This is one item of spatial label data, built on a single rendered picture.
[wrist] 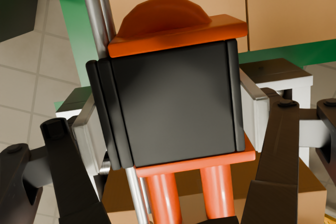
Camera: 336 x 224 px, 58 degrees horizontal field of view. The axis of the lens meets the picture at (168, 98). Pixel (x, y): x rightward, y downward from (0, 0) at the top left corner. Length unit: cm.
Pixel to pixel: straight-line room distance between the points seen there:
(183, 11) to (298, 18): 75
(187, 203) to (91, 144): 13
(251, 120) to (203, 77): 3
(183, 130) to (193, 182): 43
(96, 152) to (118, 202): 42
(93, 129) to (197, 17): 8
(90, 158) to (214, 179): 9
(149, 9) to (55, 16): 128
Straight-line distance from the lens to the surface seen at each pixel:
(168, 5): 17
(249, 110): 16
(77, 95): 97
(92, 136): 16
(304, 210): 62
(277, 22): 89
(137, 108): 17
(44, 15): 146
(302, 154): 101
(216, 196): 22
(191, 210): 25
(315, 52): 158
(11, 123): 168
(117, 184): 63
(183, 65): 16
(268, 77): 88
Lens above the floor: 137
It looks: 70 degrees down
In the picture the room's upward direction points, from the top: 175 degrees clockwise
